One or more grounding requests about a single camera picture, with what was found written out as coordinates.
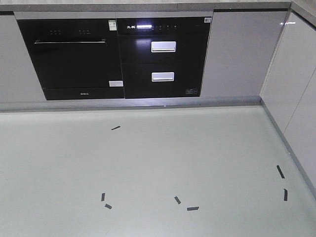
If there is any black disinfection cabinet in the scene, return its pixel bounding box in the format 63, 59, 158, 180
117, 16, 212, 99

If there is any black built-in oven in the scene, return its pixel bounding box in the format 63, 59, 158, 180
17, 19, 124, 100

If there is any grey cabinet door panel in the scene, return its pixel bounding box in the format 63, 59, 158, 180
201, 11, 287, 97

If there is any white side cabinet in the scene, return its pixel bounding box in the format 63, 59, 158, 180
261, 13, 316, 183

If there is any lower silver drawer handle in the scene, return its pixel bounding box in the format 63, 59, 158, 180
152, 72, 175, 82

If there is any silver drawer handle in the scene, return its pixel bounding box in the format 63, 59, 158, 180
151, 41, 177, 53
152, 72, 175, 82

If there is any upper silver drawer handle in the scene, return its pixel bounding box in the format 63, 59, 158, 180
151, 41, 177, 53

